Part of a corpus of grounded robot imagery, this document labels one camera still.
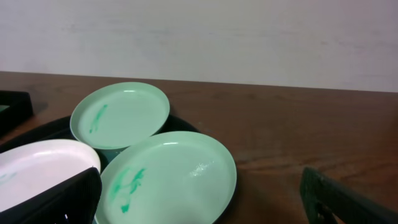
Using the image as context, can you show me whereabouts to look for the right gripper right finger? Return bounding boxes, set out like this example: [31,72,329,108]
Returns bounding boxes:
[300,167,397,224]

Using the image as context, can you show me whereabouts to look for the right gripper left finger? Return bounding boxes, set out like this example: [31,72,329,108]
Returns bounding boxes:
[1,167,102,224]

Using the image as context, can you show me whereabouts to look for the white plate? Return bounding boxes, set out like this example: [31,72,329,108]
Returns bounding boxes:
[1,139,101,212]

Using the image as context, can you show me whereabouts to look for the mint green plate top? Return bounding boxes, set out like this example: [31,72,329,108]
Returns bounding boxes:
[70,82,170,150]

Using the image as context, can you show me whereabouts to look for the mint green plate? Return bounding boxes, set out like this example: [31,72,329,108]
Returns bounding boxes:
[70,82,170,150]
[95,131,237,224]

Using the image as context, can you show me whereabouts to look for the round black serving tray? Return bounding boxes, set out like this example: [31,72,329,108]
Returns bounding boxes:
[0,113,240,224]

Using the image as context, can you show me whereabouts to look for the black rectangular sponge tray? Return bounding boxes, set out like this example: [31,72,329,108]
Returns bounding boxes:
[1,90,34,137]

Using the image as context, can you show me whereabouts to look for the mint green plate right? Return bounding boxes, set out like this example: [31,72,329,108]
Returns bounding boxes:
[95,131,237,224]

